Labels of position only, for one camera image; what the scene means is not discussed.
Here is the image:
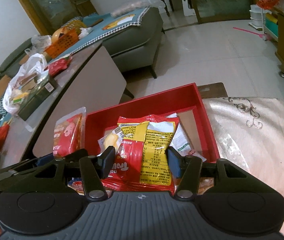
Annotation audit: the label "white snack packet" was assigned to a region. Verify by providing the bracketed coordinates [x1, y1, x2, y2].
[170, 122, 207, 162]

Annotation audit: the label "toast bread packet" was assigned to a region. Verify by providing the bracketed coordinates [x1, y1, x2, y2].
[98, 127, 124, 153]

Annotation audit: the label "red blue cake packet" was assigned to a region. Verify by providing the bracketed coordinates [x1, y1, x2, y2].
[53, 107, 86, 158]

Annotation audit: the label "red yellow snack bag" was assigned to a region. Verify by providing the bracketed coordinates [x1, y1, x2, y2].
[102, 114, 179, 193]

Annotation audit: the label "red cardboard box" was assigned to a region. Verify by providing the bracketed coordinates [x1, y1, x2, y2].
[85, 83, 220, 163]

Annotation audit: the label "floral tablecloth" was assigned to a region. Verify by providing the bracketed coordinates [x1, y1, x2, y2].
[203, 97, 284, 235]

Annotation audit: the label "dark green box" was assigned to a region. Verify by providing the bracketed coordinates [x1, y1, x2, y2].
[17, 75, 58, 121]

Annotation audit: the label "grey coffee table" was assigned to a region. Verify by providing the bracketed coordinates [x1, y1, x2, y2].
[0, 42, 127, 168]

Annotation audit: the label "red packet on table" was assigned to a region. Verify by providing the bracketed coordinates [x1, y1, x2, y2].
[48, 55, 72, 77]

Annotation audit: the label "white plastic bag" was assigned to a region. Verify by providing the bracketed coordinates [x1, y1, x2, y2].
[3, 53, 48, 115]

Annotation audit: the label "grey sofa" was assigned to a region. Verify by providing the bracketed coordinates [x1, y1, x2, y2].
[102, 7, 163, 78]

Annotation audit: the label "orange plastic basket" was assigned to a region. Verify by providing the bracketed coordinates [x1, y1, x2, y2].
[44, 29, 79, 59]

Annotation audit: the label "teal sofa blanket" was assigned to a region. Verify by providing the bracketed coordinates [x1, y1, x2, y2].
[58, 6, 151, 57]

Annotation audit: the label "pink fly swatter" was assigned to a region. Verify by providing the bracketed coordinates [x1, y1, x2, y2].
[233, 27, 269, 41]

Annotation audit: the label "white stacked containers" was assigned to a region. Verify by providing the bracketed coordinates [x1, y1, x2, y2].
[249, 4, 263, 29]

